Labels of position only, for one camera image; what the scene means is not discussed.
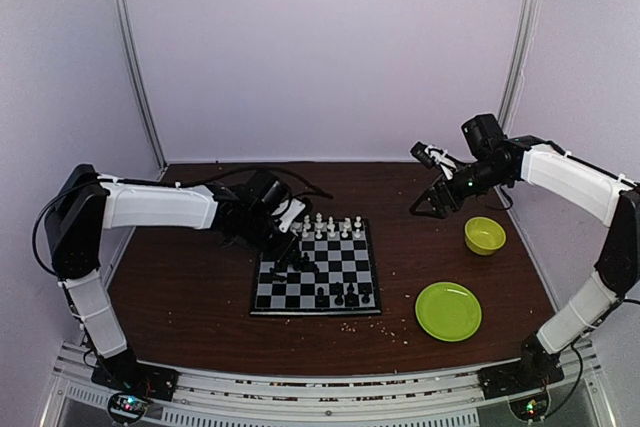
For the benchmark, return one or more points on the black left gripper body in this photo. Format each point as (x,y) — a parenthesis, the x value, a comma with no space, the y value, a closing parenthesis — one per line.
(255,233)

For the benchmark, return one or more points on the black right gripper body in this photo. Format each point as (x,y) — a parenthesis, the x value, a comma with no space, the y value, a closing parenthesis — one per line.
(458,197)

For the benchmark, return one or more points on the black king piece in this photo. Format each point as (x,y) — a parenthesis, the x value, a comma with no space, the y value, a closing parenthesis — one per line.
(321,299)

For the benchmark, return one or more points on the black bishop piece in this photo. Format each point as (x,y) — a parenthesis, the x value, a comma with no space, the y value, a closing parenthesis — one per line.
(339,293)

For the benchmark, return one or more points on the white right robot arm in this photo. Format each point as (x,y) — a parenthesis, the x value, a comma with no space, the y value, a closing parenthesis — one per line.
(587,221)

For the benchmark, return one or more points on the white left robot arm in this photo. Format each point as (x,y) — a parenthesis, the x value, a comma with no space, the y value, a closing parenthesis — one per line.
(90,203)

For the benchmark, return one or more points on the pile of black chess pieces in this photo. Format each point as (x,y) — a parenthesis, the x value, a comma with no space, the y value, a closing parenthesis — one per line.
(298,262)

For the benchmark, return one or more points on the green bowl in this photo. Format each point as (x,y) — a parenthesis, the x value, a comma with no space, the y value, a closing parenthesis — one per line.
(484,236)

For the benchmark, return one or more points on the black and white chessboard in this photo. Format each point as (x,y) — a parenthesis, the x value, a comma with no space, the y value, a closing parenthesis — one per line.
(338,279)

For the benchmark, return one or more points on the green plate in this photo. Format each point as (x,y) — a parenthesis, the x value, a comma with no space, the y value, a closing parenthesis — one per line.
(448,312)

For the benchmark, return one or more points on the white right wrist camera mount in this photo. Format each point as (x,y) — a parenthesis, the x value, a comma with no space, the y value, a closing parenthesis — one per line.
(442,160)

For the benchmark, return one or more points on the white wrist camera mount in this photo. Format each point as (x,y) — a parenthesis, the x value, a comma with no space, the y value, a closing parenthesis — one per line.
(289,214)
(442,160)

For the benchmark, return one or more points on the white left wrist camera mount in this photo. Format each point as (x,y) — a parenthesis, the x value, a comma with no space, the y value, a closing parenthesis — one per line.
(289,214)

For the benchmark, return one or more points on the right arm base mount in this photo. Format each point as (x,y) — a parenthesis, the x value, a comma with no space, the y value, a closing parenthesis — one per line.
(524,381)

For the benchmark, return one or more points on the right aluminium frame post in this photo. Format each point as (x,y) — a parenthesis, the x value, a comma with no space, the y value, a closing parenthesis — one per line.
(515,75)

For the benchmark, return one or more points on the aluminium frame post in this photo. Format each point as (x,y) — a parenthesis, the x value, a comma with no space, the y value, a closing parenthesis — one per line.
(515,75)
(137,83)

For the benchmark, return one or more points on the front aluminium rail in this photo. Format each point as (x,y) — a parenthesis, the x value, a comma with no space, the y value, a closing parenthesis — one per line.
(444,397)

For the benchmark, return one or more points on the left aluminium frame post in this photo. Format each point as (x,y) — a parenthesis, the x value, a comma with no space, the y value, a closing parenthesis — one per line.
(137,83)

